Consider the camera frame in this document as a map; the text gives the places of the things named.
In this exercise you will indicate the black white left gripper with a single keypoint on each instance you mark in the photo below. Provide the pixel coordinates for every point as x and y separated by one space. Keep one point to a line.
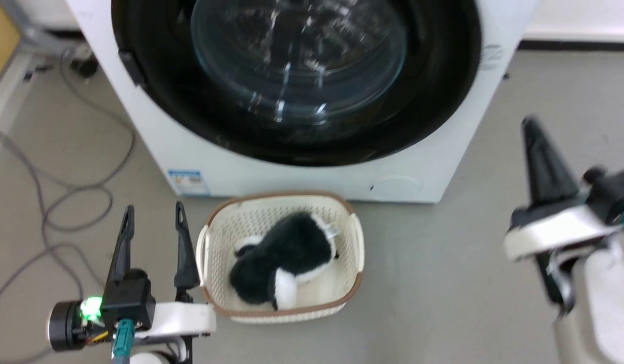
130 301

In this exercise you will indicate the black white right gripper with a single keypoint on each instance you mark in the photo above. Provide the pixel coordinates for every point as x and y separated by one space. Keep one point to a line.
565 230

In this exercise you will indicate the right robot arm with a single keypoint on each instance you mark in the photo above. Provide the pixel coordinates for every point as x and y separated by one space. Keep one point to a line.
603 308

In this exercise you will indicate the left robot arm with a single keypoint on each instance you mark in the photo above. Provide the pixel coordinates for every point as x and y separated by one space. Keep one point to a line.
64 326

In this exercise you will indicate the white front-load washing machine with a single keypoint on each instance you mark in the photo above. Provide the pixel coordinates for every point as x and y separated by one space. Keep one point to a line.
150 126

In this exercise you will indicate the round black glass washer door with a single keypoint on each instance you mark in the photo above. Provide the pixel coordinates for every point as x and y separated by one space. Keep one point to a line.
297 136

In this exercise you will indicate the black door hinge block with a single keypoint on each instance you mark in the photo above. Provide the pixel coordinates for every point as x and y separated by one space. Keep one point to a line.
132 66

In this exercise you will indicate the cream plastic laundry basket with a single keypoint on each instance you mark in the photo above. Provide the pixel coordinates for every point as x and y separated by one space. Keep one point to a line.
218 237

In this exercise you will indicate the blue energy label sticker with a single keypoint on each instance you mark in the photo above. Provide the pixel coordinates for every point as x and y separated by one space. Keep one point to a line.
189 183

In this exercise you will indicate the black and white plush toy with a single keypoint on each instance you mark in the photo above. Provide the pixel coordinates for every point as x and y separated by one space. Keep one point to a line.
286 253

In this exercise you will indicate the round white filter cover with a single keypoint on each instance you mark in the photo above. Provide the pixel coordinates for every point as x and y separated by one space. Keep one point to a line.
397 185

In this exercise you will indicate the black floor plug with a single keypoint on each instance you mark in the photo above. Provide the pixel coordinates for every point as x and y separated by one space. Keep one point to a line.
84 67

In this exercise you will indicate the grey metal frame leg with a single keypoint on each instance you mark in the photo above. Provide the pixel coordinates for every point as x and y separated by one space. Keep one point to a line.
31 30

